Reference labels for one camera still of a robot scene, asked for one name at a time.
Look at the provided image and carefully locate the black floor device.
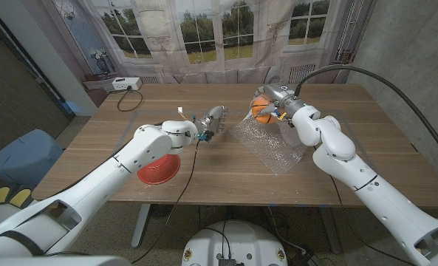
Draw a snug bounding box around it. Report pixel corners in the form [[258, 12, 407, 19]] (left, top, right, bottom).
[[288, 250, 323, 266]]

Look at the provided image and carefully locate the printed window backdrop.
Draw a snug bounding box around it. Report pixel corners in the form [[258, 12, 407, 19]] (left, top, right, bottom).
[[21, 0, 378, 108]]

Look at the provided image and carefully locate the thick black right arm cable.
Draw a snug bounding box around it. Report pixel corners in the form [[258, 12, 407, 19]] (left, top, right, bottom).
[[294, 64, 438, 169]]

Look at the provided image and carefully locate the red dish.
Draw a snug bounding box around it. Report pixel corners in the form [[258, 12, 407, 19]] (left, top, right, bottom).
[[137, 154, 181, 185]]

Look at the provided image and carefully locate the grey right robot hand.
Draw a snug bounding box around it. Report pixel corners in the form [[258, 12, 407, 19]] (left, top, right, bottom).
[[253, 83, 307, 119]]

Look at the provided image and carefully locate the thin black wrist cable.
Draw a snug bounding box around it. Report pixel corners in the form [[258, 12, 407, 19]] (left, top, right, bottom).
[[328, 175, 352, 230], [131, 138, 201, 264]]

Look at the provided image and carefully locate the thin black left wrist cable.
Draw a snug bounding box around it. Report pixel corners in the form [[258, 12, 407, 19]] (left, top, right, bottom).
[[131, 138, 201, 264]]

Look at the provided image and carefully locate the black power strip cable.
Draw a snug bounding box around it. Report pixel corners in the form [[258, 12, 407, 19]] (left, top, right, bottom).
[[116, 88, 144, 113]]

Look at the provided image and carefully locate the blue plastic floor object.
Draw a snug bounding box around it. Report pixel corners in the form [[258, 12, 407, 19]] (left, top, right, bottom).
[[61, 100, 81, 115]]

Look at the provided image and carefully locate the small orange basketball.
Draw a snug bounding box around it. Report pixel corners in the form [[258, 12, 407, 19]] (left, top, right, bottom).
[[251, 95, 278, 125]]

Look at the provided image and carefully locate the white power strip box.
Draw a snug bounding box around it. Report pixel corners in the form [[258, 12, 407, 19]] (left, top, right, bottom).
[[112, 76, 143, 92]]

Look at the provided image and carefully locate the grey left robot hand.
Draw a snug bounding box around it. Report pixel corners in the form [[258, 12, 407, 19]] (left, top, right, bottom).
[[198, 106, 230, 140]]

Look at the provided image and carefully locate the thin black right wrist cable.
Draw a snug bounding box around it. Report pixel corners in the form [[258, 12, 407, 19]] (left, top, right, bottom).
[[328, 175, 352, 230]]

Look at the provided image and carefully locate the clear bubble wrap sheet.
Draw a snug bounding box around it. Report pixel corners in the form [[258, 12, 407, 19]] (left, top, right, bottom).
[[228, 106, 308, 176]]

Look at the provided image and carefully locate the blue upholstered seat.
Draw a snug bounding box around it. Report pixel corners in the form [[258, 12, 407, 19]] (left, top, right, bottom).
[[0, 128, 64, 189]]

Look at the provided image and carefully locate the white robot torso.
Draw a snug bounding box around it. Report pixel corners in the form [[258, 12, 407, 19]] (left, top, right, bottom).
[[181, 219, 289, 266]]

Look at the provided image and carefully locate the black round floor object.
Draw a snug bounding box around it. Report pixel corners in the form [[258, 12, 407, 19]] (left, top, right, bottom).
[[150, 204, 177, 219]]

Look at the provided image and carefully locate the white table leg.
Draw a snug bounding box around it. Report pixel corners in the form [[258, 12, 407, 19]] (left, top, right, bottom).
[[131, 203, 152, 248]]

